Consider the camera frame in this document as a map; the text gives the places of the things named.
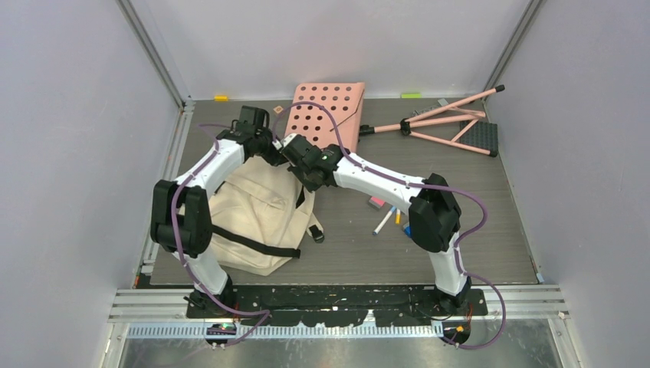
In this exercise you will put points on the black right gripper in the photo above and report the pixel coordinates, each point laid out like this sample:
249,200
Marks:
309,188

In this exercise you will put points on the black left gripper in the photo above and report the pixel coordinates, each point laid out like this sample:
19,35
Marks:
275,159

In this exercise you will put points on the beige canvas backpack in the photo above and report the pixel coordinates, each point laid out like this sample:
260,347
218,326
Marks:
260,215

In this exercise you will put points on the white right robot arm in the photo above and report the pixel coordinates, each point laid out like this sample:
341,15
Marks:
432,211

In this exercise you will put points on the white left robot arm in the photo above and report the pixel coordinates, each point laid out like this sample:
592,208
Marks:
181,221

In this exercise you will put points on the pink perforated music stand tray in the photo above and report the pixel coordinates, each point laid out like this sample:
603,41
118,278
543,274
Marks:
329,113

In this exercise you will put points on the pink eraser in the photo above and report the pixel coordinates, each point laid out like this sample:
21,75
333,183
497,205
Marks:
376,203

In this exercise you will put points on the white blue marker pen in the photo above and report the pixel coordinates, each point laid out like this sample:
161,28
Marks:
384,220

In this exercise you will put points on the green block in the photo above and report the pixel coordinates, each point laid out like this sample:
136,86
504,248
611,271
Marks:
410,95

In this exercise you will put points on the grey lego strip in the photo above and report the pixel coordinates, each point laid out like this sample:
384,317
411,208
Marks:
437,104

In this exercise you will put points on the pink folding tripod stand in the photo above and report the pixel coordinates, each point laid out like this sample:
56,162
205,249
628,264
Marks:
455,112

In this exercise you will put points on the dark grey lego baseplate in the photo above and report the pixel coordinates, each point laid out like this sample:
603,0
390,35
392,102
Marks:
483,135

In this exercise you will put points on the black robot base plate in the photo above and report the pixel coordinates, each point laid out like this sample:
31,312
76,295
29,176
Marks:
349,305

